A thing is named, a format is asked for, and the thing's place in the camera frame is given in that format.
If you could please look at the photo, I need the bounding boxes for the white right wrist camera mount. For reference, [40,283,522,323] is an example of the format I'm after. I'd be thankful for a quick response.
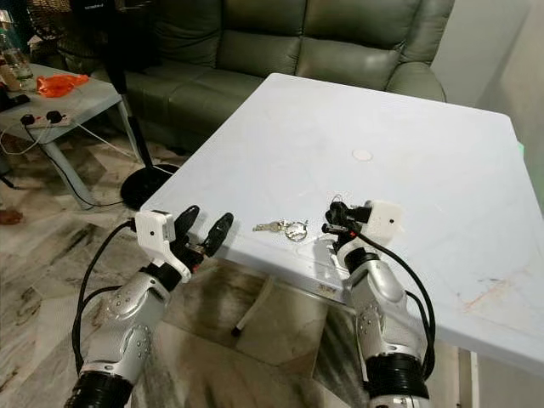
[340,200,404,256]

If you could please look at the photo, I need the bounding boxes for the white plastic table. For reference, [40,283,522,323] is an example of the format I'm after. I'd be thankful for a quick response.
[139,72,544,408]

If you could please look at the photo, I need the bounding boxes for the black standing fan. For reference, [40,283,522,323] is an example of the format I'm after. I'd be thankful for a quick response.
[25,0,181,211]

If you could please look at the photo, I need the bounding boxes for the grey side table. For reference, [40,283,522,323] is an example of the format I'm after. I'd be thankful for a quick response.
[0,64,141,209]

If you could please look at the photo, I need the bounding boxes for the white power strip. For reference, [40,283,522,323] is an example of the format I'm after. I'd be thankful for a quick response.
[19,109,71,128]

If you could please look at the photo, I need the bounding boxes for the orange plastic bag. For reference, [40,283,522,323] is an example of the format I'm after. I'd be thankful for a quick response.
[37,73,90,98]

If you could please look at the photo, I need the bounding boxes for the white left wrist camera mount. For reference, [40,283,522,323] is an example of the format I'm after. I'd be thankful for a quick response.
[135,208,193,283]

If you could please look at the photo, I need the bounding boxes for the silver keys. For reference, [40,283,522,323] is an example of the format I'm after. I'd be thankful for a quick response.
[252,219,310,244]

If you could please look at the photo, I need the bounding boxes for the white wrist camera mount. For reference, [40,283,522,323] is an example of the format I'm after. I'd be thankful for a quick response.
[340,200,404,256]
[135,208,193,283]

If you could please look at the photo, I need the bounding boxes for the green leather sofa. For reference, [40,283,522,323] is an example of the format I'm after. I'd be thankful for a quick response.
[89,0,457,150]

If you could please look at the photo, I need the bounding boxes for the black phone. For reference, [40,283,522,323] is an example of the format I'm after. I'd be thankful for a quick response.
[0,92,31,110]

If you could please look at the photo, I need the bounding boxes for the clear glass bottle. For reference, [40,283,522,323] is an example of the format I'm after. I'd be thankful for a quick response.
[4,21,37,82]

